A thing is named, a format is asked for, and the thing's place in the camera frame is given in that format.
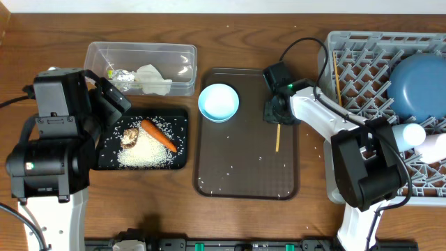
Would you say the yellow green snack wrapper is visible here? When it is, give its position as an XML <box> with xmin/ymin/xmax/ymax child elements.
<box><xmin>107</xmin><ymin>69</ymin><xmax>135</xmax><ymax>92</ymax></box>

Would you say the brown mushroom piece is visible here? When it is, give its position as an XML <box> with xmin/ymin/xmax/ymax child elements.
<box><xmin>121</xmin><ymin>128</ymin><xmax>139</xmax><ymax>149</ymax></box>

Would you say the white tissue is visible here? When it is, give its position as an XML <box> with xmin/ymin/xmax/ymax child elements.
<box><xmin>132</xmin><ymin>64</ymin><xmax>172</xmax><ymax>96</ymax></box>

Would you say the light blue bowl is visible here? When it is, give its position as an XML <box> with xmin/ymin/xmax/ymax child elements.
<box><xmin>198</xmin><ymin>84</ymin><xmax>240</xmax><ymax>123</ymax></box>

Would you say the orange carrot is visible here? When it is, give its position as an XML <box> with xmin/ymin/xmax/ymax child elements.
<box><xmin>141</xmin><ymin>120</ymin><xmax>177</xmax><ymax>153</ymax></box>

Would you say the light blue cup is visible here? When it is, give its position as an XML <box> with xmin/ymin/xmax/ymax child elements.
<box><xmin>392</xmin><ymin>123</ymin><xmax>426</xmax><ymax>152</ymax></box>

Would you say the dark blue plate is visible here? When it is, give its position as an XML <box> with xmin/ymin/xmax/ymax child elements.
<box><xmin>387</xmin><ymin>53</ymin><xmax>445</xmax><ymax>123</ymax></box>

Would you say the pink cup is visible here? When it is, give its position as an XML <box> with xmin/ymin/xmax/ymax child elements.
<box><xmin>415</xmin><ymin>133</ymin><xmax>446</xmax><ymax>164</ymax></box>

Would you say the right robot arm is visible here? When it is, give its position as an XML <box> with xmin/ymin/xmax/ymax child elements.
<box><xmin>263</xmin><ymin>79</ymin><xmax>410</xmax><ymax>250</ymax></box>

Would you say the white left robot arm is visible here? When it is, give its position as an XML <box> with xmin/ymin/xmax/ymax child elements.
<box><xmin>6</xmin><ymin>68</ymin><xmax>131</xmax><ymax>250</ymax></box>

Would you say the black waste tray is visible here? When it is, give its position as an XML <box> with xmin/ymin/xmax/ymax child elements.
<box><xmin>91</xmin><ymin>107</ymin><xmax>190</xmax><ymax>172</ymax></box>

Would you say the grey dishwasher rack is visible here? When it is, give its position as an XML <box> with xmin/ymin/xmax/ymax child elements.
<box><xmin>320</xmin><ymin>31</ymin><xmax>445</xmax><ymax>207</ymax></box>

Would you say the clear plastic bin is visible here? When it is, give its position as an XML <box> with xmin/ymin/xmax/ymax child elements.
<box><xmin>84</xmin><ymin>42</ymin><xmax>197</xmax><ymax>96</ymax></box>

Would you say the brown serving tray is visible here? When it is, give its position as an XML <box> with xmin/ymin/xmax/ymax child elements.
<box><xmin>194</xmin><ymin>68</ymin><xmax>300</xmax><ymax>200</ymax></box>

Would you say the spilled rice pile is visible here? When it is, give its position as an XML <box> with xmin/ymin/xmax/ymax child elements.
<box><xmin>100</xmin><ymin>116</ymin><xmax>186</xmax><ymax>170</ymax></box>

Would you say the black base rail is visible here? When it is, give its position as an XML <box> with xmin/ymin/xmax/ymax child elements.
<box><xmin>83</xmin><ymin>228</ymin><xmax>419</xmax><ymax>251</ymax></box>

